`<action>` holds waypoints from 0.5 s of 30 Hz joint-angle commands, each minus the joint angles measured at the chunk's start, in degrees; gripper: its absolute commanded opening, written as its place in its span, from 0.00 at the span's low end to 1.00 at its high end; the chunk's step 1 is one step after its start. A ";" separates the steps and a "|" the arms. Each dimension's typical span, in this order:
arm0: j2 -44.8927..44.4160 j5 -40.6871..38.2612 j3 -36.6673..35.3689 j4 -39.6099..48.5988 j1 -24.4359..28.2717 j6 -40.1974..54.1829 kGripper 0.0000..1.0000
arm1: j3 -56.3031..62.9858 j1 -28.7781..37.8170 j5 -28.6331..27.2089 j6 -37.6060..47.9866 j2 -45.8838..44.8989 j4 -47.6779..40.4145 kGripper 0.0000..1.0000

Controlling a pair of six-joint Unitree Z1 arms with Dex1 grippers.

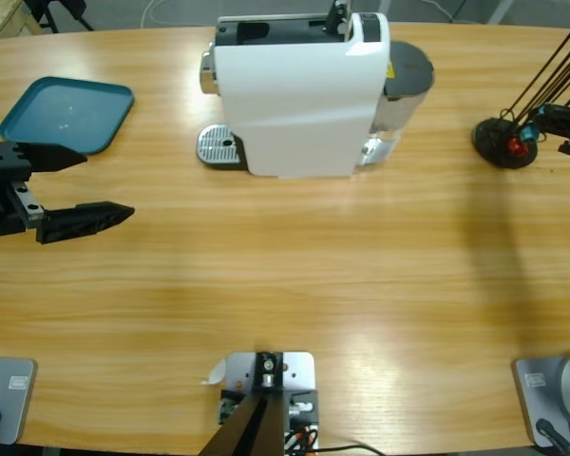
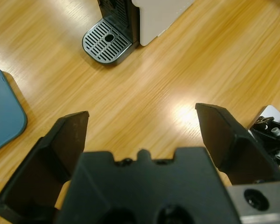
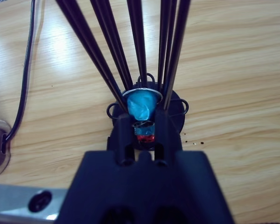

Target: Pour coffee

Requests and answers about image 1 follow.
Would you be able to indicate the teal coffee capsule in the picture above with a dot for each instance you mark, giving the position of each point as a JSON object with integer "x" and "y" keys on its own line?
{"x": 541, "y": 110}
{"x": 529, "y": 131}

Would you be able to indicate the white capsule coffee machine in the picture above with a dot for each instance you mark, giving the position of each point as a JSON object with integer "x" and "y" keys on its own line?
{"x": 290, "y": 95}

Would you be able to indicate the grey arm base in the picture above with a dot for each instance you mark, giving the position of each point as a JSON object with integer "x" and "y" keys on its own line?
{"x": 14, "y": 404}
{"x": 532, "y": 404}

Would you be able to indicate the red coffee capsule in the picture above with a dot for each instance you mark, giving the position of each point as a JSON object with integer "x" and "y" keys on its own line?
{"x": 518, "y": 146}

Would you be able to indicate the black capsule holder stand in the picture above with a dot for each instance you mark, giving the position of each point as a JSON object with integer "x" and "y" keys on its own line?
{"x": 491, "y": 138}

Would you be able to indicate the teal plastic tray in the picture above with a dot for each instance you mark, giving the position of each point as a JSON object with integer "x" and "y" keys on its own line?
{"x": 76, "y": 109}

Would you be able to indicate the wooden crate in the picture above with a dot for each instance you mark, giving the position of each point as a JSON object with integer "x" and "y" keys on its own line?
{"x": 0, "y": 19}

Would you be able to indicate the black chair legs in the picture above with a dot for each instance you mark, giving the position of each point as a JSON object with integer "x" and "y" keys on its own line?
{"x": 57, "y": 5}

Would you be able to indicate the grey table leg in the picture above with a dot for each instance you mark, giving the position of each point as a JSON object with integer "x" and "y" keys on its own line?
{"x": 385, "y": 5}

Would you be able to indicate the white table frame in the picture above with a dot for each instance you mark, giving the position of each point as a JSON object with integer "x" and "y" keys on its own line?
{"x": 502, "y": 10}

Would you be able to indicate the white camera mount dark post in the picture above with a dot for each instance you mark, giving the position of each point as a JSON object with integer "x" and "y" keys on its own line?
{"x": 294, "y": 370}

